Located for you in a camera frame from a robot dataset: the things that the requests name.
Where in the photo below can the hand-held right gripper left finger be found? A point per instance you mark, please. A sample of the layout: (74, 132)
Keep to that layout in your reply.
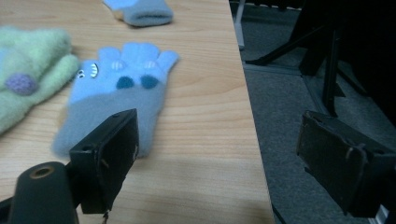
(106, 155)

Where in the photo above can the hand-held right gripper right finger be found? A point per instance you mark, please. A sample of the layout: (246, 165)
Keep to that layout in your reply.
(342, 161)

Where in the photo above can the blue knitted glove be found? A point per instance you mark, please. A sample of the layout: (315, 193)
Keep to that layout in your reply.
(146, 12)
(106, 93)

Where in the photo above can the green knitted glove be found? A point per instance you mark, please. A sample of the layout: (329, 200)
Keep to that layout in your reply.
(18, 102)
(34, 40)

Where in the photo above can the white metal desk frame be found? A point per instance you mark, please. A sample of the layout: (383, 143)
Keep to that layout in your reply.
(239, 25)

